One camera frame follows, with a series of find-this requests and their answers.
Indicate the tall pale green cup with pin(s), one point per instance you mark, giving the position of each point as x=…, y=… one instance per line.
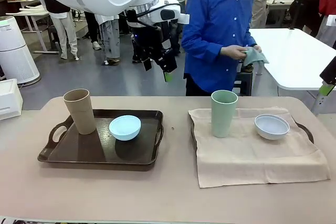
x=223, y=119

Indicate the person's left hand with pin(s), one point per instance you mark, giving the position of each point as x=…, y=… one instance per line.
x=257, y=48

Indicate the white foam box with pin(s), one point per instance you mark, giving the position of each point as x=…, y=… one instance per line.
x=9, y=98

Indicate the white desk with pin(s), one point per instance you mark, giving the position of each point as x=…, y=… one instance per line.
x=36, y=11

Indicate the person in white trousers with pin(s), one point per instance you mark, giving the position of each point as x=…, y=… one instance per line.
x=65, y=35

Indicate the teal cloth mat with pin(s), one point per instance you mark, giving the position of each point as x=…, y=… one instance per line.
x=256, y=57

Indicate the person's right hand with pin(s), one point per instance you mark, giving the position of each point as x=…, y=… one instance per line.
x=235, y=53

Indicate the white right wrist tag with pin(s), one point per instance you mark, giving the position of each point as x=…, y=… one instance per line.
x=332, y=20

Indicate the white air purifier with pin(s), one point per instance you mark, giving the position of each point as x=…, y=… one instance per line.
x=15, y=58

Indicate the white wrist tag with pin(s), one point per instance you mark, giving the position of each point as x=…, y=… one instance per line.
x=185, y=18
x=332, y=20

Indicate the person's right forearm blue sleeve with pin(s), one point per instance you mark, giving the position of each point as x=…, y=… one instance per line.
x=204, y=48

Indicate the person in white coat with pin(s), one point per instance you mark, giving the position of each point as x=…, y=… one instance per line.
x=110, y=43

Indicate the beige cloth mat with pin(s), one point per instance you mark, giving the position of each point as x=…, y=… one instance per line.
x=249, y=161

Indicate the olive green cloth bundle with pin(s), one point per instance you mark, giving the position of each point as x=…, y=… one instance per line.
x=248, y=68

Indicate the person's left forearm blue sleeve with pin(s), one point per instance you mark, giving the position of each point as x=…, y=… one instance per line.
x=252, y=40

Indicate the person in dark jacket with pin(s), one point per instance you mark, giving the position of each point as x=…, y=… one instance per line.
x=307, y=11

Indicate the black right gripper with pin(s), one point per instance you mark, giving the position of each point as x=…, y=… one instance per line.
x=330, y=72

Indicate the white bowl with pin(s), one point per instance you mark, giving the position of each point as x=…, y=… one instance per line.
x=271, y=129

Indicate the person in black trousers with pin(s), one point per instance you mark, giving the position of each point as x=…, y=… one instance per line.
x=92, y=30

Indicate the black stool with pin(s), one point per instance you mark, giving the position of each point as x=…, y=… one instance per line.
x=244, y=82

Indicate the white left wrist tag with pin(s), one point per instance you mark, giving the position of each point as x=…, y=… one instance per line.
x=185, y=18

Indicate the light blue bowl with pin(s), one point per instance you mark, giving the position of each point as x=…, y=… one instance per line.
x=124, y=129

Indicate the person in blue shirt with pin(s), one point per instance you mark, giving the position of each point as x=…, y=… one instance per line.
x=215, y=24

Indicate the white table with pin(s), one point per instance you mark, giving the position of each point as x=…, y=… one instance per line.
x=288, y=51

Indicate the tall brown cup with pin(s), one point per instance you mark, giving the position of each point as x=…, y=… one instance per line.
x=81, y=113

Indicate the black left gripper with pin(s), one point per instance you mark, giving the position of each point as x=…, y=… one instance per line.
x=166, y=61

